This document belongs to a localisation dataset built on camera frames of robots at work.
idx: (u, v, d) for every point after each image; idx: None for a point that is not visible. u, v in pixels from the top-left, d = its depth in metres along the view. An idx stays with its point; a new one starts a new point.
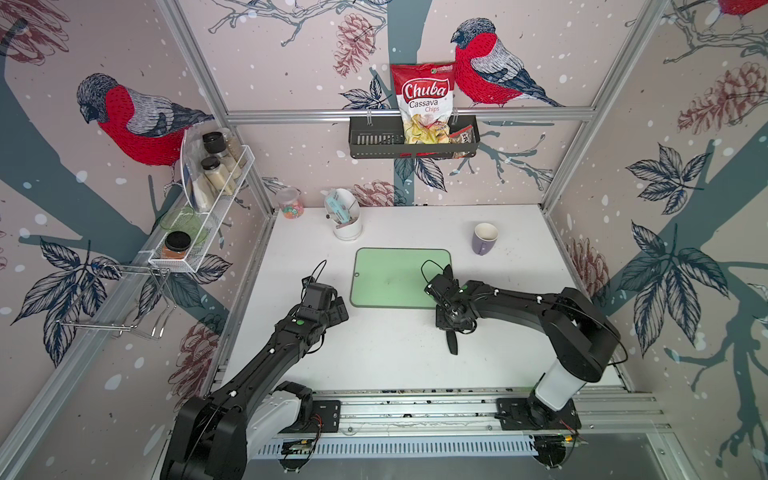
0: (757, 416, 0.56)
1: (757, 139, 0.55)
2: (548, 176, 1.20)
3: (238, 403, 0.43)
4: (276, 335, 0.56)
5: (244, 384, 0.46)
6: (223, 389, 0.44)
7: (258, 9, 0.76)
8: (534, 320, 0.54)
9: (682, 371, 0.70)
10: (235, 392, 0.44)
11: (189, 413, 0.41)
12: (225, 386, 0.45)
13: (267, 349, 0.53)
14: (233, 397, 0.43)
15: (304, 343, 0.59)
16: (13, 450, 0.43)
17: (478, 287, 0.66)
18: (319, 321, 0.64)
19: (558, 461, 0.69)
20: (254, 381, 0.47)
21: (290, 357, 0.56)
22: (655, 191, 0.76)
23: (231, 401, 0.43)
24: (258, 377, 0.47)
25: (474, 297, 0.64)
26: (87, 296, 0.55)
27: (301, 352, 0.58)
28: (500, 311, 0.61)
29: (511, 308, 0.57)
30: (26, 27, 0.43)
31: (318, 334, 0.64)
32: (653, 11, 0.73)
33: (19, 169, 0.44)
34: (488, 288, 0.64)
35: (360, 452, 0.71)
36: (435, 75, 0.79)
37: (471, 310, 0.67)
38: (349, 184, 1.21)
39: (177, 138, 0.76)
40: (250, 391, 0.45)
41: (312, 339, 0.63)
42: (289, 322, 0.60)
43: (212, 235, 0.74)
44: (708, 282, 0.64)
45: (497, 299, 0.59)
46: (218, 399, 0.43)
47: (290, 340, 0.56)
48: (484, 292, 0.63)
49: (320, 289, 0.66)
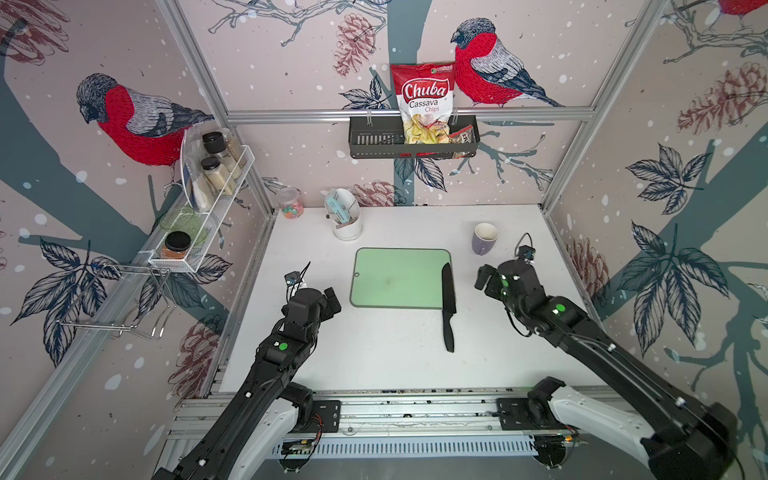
0: (756, 417, 0.56)
1: (758, 139, 0.54)
2: (548, 176, 1.20)
3: (208, 474, 0.40)
4: (256, 368, 0.52)
5: (215, 447, 0.43)
6: (191, 456, 0.42)
7: (258, 9, 0.76)
8: (651, 415, 0.44)
9: (681, 372, 0.71)
10: (205, 460, 0.41)
11: None
12: (194, 453, 0.42)
13: (244, 391, 0.49)
14: (202, 467, 0.41)
15: (287, 372, 0.54)
16: (14, 450, 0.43)
17: (588, 326, 0.51)
18: (305, 341, 0.58)
19: (558, 461, 0.69)
20: (226, 442, 0.43)
21: (271, 394, 0.52)
22: (655, 191, 0.76)
23: (200, 472, 0.40)
24: (230, 436, 0.44)
25: (577, 336, 0.51)
26: (87, 296, 0.55)
27: (285, 382, 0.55)
28: (605, 371, 0.49)
29: (626, 385, 0.46)
30: (26, 27, 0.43)
31: (306, 355, 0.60)
32: (653, 11, 0.73)
33: (19, 170, 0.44)
34: (601, 337, 0.50)
35: (360, 452, 0.71)
36: (435, 75, 0.79)
37: (564, 341, 0.53)
38: (349, 184, 1.21)
39: (177, 138, 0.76)
40: (222, 454, 0.42)
41: (299, 361, 0.57)
42: (271, 348, 0.55)
43: (212, 235, 0.74)
44: (709, 282, 0.64)
45: (605, 361, 0.48)
46: (186, 470, 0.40)
47: (270, 375, 0.52)
48: (593, 339, 0.50)
49: (307, 303, 0.59)
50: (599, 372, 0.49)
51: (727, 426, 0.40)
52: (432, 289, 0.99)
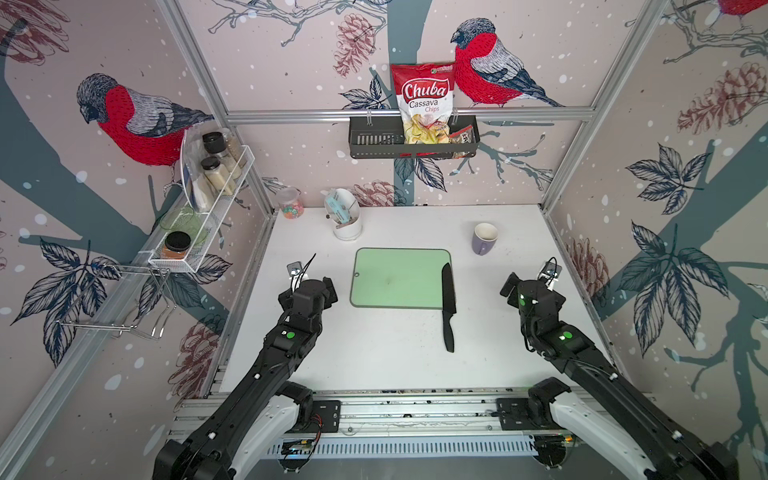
0: (756, 417, 0.56)
1: (757, 139, 0.55)
2: (548, 176, 1.20)
3: (217, 448, 0.41)
4: (264, 353, 0.53)
5: (224, 422, 0.43)
6: (201, 430, 0.42)
7: (258, 9, 0.76)
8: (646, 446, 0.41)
9: (682, 371, 0.70)
10: (214, 433, 0.42)
11: (168, 458, 0.40)
12: (204, 426, 0.43)
13: (253, 373, 0.50)
14: (211, 439, 0.41)
15: (294, 359, 0.56)
16: (15, 450, 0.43)
17: (594, 355, 0.53)
18: (311, 330, 0.60)
19: (558, 461, 0.69)
20: (236, 418, 0.44)
21: (279, 377, 0.53)
22: (655, 191, 0.76)
23: (209, 444, 0.41)
24: (240, 412, 0.45)
25: (581, 362, 0.53)
26: (87, 296, 0.55)
27: (291, 368, 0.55)
28: (606, 400, 0.51)
29: (623, 415, 0.48)
30: (27, 28, 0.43)
31: (312, 344, 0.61)
32: (653, 11, 0.73)
33: (19, 170, 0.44)
34: (605, 365, 0.52)
35: (360, 452, 0.71)
36: (435, 75, 0.79)
37: (569, 367, 0.56)
38: (349, 184, 1.21)
39: (177, 138, 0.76)
40: (231, 429, 0.43)
41: (305, 350, 0.58)
42: (278, 337, 0.56)
43: (212, 235, 0.74)
44: (708, 282, 0.64)
45: (606, 390, 0.50)
46: (196, 443, 0.42)
47: (278, 359, 0.53)
48: (597, 365, 0.52)
49: (311, 295, 0.60)
50: (599, 400, 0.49)
51: (726, 466, 0.40)
52: (432, 289, 0.99)
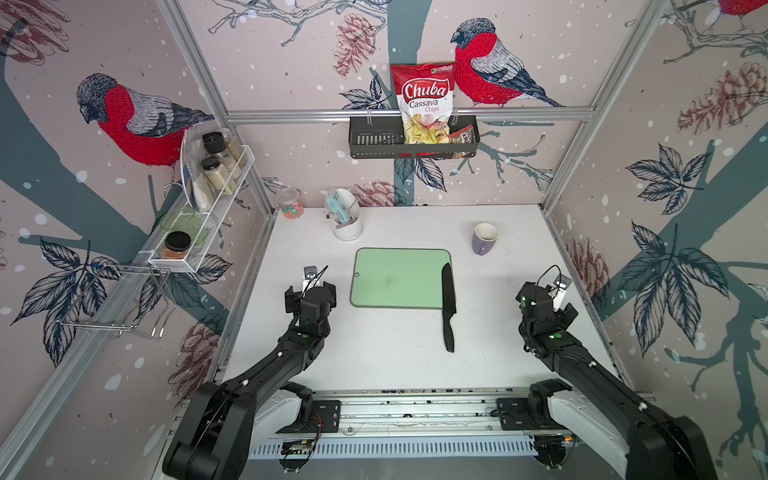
0: (757, 417, 0.56)
1: (757, 139, 0.55)
2: (548, 176, 1.20)
3: (249, 391, 0.44)
4: (282, 343, 0.59)
5: (256, 377, 0.47)
6: (235, 378, 0.46)
7: (258, 9, 0.76)
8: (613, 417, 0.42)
9: (682, 372, 0.70)
10: (247, 382, 0.46)
11: (204, 397, 0.43)
12: (239, 376, 0.47)
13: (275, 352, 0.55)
14: (245, 385, 0.45)
15: (307, 353, 0.62)
16: (14, 450, 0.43)
17: (579, 349, 0.58)
18: (322, 334, 0.67)
19: (558, 461, 0.69)
20: (265, 375, 0.49)
21: (296, 362, 0.59)
22: (655, 191, 0.76)
23: (243, 389, 0.44)
24: (269, 372, 0.50)
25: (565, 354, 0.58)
26: (87, 296, 0.55)
27: (303, 364, 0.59)
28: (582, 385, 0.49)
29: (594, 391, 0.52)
30: (27, 28, 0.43)
31: (321, 347, 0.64)
32: (653, 11, 0.73)
33: (19, 170, 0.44)
34: (585, 356, 0.56)
35: (361, 452, 0.71)
36: (435, 75, 0.79)
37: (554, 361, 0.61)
38: (349, 184, 1.21)
39: (177, 138, 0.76)
40: (260, 383, 0.47)
41: (315, 351, 0.65)
42: (295, 334, 0.63)
43: (212, 235, 0.74)
44: (708, 282, 0.64)
45: (586, 372, 0.54)
46: (231, 387, 0.46)
47: (295, 347, 0.59)
48: (578, 356, 0.57)
49: (318, 302, 0.65)
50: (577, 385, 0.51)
51: (689, 433, 0.41)
52: (432, 289, 0.99)
